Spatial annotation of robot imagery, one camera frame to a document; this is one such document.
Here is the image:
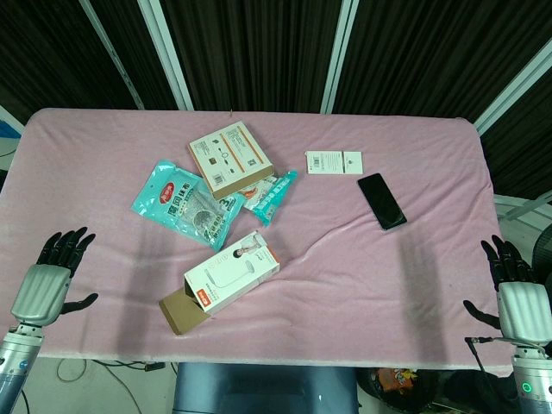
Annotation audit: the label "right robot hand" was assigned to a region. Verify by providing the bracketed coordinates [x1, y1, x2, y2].
[463, 235, 551, 347]

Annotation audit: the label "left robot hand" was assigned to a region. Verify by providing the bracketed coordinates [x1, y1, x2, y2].
[9, 227, 99, 326]

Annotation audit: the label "white orange carton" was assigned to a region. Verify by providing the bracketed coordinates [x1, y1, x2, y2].
[158, 229, 281, 336]

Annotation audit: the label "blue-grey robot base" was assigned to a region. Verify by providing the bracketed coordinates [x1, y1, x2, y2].
[172, 361, 362, 414]

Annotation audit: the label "flat white brown-edged box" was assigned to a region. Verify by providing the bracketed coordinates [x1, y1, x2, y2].
[188, 121, 275, 201]

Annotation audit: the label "black office chair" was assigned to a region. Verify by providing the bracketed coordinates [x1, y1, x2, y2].
[533, 226, 552, 285]

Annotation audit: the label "black bin with colourful wrappers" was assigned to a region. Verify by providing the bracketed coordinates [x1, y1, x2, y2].
[366, 366, 441, 414]

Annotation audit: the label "teal dishcloth package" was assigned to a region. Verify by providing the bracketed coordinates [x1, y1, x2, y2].
[130, 160, 246, 253]

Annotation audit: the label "black smartphone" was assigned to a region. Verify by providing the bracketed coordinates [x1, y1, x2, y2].
[357, 172, 408, 232]

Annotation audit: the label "pink tablecloth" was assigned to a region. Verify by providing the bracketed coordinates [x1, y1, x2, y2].
[0, 107, 517, 367]

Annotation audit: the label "white barcode card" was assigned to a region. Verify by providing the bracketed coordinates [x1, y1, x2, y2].
[305, 150, 363, 176]

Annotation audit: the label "small teal snack package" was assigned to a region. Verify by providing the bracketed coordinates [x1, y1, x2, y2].
[241, 170, 298, 226]

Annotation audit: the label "black cable on right wrist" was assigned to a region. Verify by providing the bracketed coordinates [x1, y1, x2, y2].
[464, 335, 549, 379]

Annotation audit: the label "floor cables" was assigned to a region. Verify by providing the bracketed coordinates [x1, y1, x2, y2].
[55, 357, 167, 414]

